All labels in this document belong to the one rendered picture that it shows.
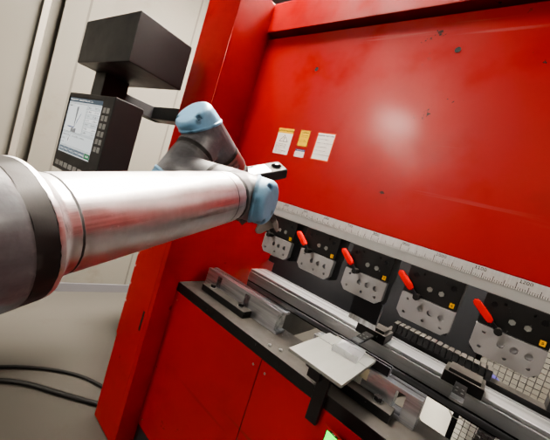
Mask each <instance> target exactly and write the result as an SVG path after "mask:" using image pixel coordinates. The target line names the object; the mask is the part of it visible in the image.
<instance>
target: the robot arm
mask: <svg viewBox="0 0 550 440"><path fill-rule="evenodd" d="M175 124H176V126H177V128H178V131H179V133H181V135H180V136H179V137H178V139H177V141H176V142H175V144H174V145H173V146H172V147H171V148H170V150H169V151H168V152H167V153H166V154H165V155H164V156H163V157H162V159H161V160H160V161H159V162H158V163H157V165H156V164H155V165H154V168H153V169H152V171H47V172H37V170H36V169H34V168H33V167H32V166H31V165H29V164H28V163H27V162H25V161H23V160H21V159H19V158H17V157H14V156H10V155H0V314H2V313H7V312H9V311H11V310H14V309H17V308H19V307H21V306H25V305H28V304H30V303H32V302H35V301H38V300H40V299H43V298H45V297H47V296H49V295H50V294H51V293H52V292H53V291H54V290H55V289H56V288H57V286H58V284H59V282H60V280H61V279H62V277H63V276H65V275H67V274H70V273H73V272H77V271H80V270H83V269H86V268H89V267H92V266H95V265H99V264H102V263H105V262H107V261H111V260H114V259H116V258H121V257H124V256H126V255H129V254H132V253H135V252H138V251H143V250H146V249H148V248H151V247H154V246H157V245H159V244H165V243H167V242H170V241H173V240H176V239H178V238H181V237H186V236H189V235H192V234H195V233H197V232H200V231H203V230H207V229H210V228H213V227H217V226H219V225H222V224H225V223H229V222H232V221H235V220H237V221H239V222H240V223H241V224H242V225H243V224H245V223H246V222H248V223H256V224H257V227H256V229H255V231H256V233H258V234H261V233H263V232H265V231H267V230H269V229H271V228H273V229H274V230H275V231H276V232H278V221H277V218H276V217H275V215H274V211H275V209H276V206H277V203H278V185H277V184H276V183H275V182H274V181H275V180H279V179H285V178H286V176H287V169H286V168H285V167H284V166H283V165H282V164H281V163H279V162H270V163H265V164H259V165H254V166H249V167H246V165H245V161H244V158H243V157H242V156H241V154H240V152H239V151H238V149H237V147H236V145H235V143H234V141H233V140H232V139H231V137H230V135H229V133H228V131H227V129H226V128H225V126H224V124H223V121H222V119H221V118H220V117H219V115H218V114H217V112H216V110H215V109H214V108H213V106H212V105H211V104H210V103H208V102H204V101H202V102H196V103H193V104H191V105H189V106H187V107H185V108H184V109H183V110H182V111H181V112H180V113H179V114H178V115H177V116H176V119H175Z"/></svg>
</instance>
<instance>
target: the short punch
mask: <svg viewBox="0 0 550 440"><path fill-rule="evenodd" d="M383 307H384V305H383V304H382V305H379V304H376V303H375V304H373V303H371V302H369V301H367V300H365V299H363V298H361V297H359V296H357V295H354V299H353V302H352V305H351V307H350V310H349V315H348V317H349V318H351V319H353V320H355V321H357V322H359V323H361V324H362V325H364V326H365V327H368V328H370V329H372V330H375V328H376V326H377V324H378V322H379V319H380V317H381V314H382V309H383Z"/></svg>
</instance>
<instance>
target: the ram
mask: <svg viewBox="0 0 550 440"><path fill-rule="evenodd" d="M281 127H282V128H290V129H294V132H293V136H292V140H291V143H290V147H289V149H288V152H287V155H282V154H277V153H273V152H272V151H273V149H274V146H275V142H276V140H277V137H278V131H279V129H280V128H281ZM301 130H306V131H311V133H310V136H309V139H308V142H307V145H306V147H301V146H297V144H298V140H299V136H300V133H301ZM318 132H321V133H330V134H336V137H335V140H334V143H333V148H332V151H331V154H330V156H329V159H328V162H323V161H317V160H313V159H310V158H311V155H312V152H313V147H314V144H315V142H316V139H317V136H318ZM296 148H298V149H304V150H305V153H304V155H303V158H301V157H296V156H294V152H295V149H296ZM237 149H238V151H239V152H240V154H241V156H242V157H243V158H244V161H245V165H246V167H249V166H254V165H259V164H265V163H270V162H279V163H281V164H282V165H283V166H284V167H285V168H286V169H287V176H286V178H285V179H279V180H275V181H274V182H275V183H276V184H277V185H278V201H280V202H282V203H288V204H291V205H293V206H296V207H299V208H301V209H304V210H310V211H312V212H315V213H318V214H321V215H323V216H326V217H331V218H334V219H337V220H340V221H342V222H345V223H350V224H353V225H356V226H359V227H362V228H364V229H367V230H372V231H375V232H378V233H381V234H383V235H386V236H389V237H394V238H397V239H400V240H402V241H405V242H408V243H412V244H416V245H419V246H422V247H424V248H427V249H430V250H433V251H438V252H441V253H443V254H446V255H449V256H452V257H455V258H460V259H462V260H465V261H468V262H471V263H474V264H477V265H482V266H484V267H487V268H490V269H493V270H496V271H499V272H503V273H506V274H509V275H512V276H515V277H518V278H522V279H525V280H528V281H531V282H533V283H537V284H540V285H544V286H547V287H550V1H545V2H538V3H527V4H521V5H514V6H508V7H501V8H495V9H489V10H477V11H471V12H464V13H457V14H451V15H445V16H439V17H426V18H420V19H414V20H408V21H401V22H395V23H388V24H377V25H370V26H364V27H357V28H351V29H345V30H338V31H327V32H320V33H314V34H307V35H301V36H295V37H289V38H276V39H270V40H268V42H267V46H266V48H265V54H264V56H263V60H262V63H261V66H260V69H259V72H258V77H257V80H256V84H255V86H254V89H253V93H252V96H251V101H250V104H249V107H248V110H247V114H246V116H245V119H244V124H243V127H242V131H241V134H240V137H239V140H238V143H237ZM274 215H276V216H279V217H283V218H285V219H288V220H291V221H294V222H296V223H300V224H303V225H305V226H307V227H310V228H313V229H315V230H319V231H322V232H325V233H326V234H329V235H332V236H335V237H338V238H341V239H344V240H347V241H348V242H351V243H354V244H358V245H360V246H363V247H366V248H368V249H370V250H373V251H377V252H380V253H382V254H385V255H387V256H390V257H392V258H397V259H399V260H401V261H404V262H407V263H409V264H412V265H416V266H418V267H421V268H423V269H426V270H428V271H431V272H435V273H437V274H440V275H443V276H445V277H448V278H452V279H455V280H457V281H459V282H462V283H465V284H467V285H471V286H474V287H477V288H478V289H481V290H484V291H487V292H490V293H493V294H496V295H498V296H500V297H503V298H506V299H509V300H512V301H515V302H518V303H520V304H522V305H525V306H529V307H531V308H534V309H537V310H540V311H542V312H544V313H549V314H550V301H548V300H545V299H541V298H538V297H535V296H533V295H530V294H528V293H525V292H521V291H518V290H515V289H512V288H510V287H507V286H504V285H500V284H497V283H494V282H492V281H490V280H487V279H484V278H480V277H477V276H474V275H471V274H469V273H466V272H461V271H459V270H456V269H454V268H451V267H449V266H446V265H441V264H439V263H436V262H433V261H430V260H428V259H425V258H420V257H418V256H416V255H413V254H410V253H407V252H405V251H400V250H397V249H395V248H392V247H389V246H387V245H384V244H380V243H377V242H375V241H372V240H369V239H366V238H364V237H359V236H356V235H354V234H351V233H348V232H346V231H344V230H339V229H336V228H334V227H331V226H328V225H325V224H323V223H318V222H315V221H313V220H310V219H308V218H305V217H301V216H298V215H295V214H293V213H290V212H287V211H284V210H280V209H277V208H276V209H275V211H274Z"/></svg>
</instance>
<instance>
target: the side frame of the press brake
mask: <svg viewBox="0 0 550 440"><path fill-rule="evenodd" d="M274 8H275V3H274V2H273V1H272V0H210V2H209V5H208V9H207V11H206V15H205V19H204V21H203V27H202V30H201V34H200V37H199V40H198V43H197V47H196V52H195V56H194V58H193V62H192V66H191V68H190V72H189V77H188V81H187V84H186V87H185V90H184V94H183V97H182V103H181V105H180V109H179V112H178V113H180V112H181V111H182V110H183V109H184V108H185V107H187V106H189V105H191V104H193V103H196V102H202V101H204V102H208V103H210V104H211V105H212V106H213V108H214V109H215V110H216V112H217V114H218V115H219V117H220V118H221V119H222V121H223V124H224V126H225V128H226V129H227V131H228V133H229V135H230V137H231V139H232V140H233V141H234V143H235V145H236V146H237V143H238V140H239V137H240V134H241V131H242V127H243V124H244V119H245V116H246V114H247V110H248V107H249V104H250V101H251V96H252V93H253V89H254V86H255V84H256V80H257V77H258V72H259V69H260V66H261V63H262V60H263V56H264V54H265V48H266V46H267V42H268V40H270V39H273V38H272V37H271V36H270V35H269V34H268V33H267V32H268V28H269V25H270V22H271V19H272V13H273V11H274ZM256 227H257V224H256V223H248V222H246V223H245V224H243V225H242V224H241V223H240V222H239V221H237V220H235V221H232V222H229V223H225V224H222V225H219V226H217V227H213V228H210V229H207V230H203V231H200V232H197V233H195V234H192V235H189V236H186V237H181V238H178V239H176V240H173V241H170V242H167V243H165V244H159V245H157V246H154V247H151V248H148V249H146V250H143V251H140V253H139V257H138V260H137V263H136V267H135V269H134V275H133V278H132V282H131V285H130V288H129V292H128V295H127V300H126V304H125V307H124V310H123V314H122V316H121V320H120V325H119V329H118V332H117V335H116V339H115V342H114V345H113V351H112V354H111V357H110V361H109V363H108V367H107V372H106V376H105V379H104V382H103V385H102V389H101V392H100V398H99V400H98V404H97V408H96V410H95V416H96V418H97V420H98V422H99V424H100V426H101V428H102V429H103V431H104V433H105V435H106V437H107V440H133V439H134V435H135V432H136V429H137V426H138V422H139V418H140V415H141V410H142V406H143V403H144V400H145V397H146V394H147V391H148V385H149V383H150V379H151V376H152V374H153V370H154V367H155V362H156V358H157V355H158V352H159V349H160V346H161V343H162V337H163V335H164V331H165V328H166V325H167V322H168V317H169V314H170V310H171V307H172V304H173V301H174V298H175V293H176V291H177V290H176V289H177V286H178V283H179V282H182V281H203V280H205V279H206V277H207V274H208V270H209V268H210V267H213V268H215V267H218V268H220V269H221V270H223V271H225V272H227V273H228V274H230V275H231V276H232V277H234V278H236V279H238V280H239V281H241V282H243V283H244V284H246V285H247V282H248V277H249V274H250V271H251V269H267V270H269V271H272V267H273V265H274V263H273V262H271V261H269V257H270V255H271V254H270V253H268V252H266V251H263V248H262V243H263V239H264V236H265V233H266V231H265V232H263V233H261V234H258V233H256V231H255V229H256Z"/></svg>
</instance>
